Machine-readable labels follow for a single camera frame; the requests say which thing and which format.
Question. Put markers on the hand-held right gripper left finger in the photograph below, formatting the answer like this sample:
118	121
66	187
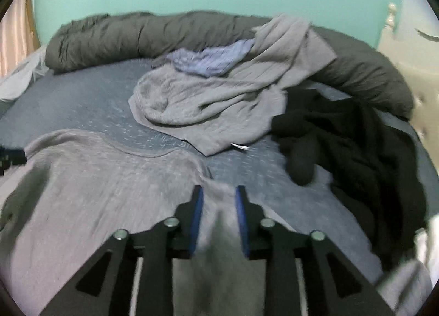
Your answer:
196	220

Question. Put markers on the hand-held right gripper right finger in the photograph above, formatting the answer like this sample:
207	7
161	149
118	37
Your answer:
241	220

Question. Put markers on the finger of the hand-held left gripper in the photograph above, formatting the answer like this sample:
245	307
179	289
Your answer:
12	158

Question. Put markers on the grey knit shirt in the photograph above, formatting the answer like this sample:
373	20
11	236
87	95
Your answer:
85	182

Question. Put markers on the white garment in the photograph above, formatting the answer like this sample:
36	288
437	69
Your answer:
425	244

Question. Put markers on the light grey sheet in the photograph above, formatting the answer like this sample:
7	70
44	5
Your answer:
17	79

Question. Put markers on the bed with blue sheet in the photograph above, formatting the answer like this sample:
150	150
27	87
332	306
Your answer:
85	103

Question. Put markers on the grey ribbed garment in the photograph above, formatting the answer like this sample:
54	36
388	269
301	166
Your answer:
223	110

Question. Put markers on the pink curtain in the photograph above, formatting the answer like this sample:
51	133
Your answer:
13	35

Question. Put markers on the black crumpled garment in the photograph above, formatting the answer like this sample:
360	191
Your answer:
360	158

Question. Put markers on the dark grey rolled duvet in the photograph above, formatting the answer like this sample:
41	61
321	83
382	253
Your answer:
120	38

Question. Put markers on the blue striped cloth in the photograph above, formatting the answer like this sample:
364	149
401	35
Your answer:
212	59

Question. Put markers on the cream tufted headboard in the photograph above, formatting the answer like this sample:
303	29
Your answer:
404	62

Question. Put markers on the wooden window frame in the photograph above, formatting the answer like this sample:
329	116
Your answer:
32	18

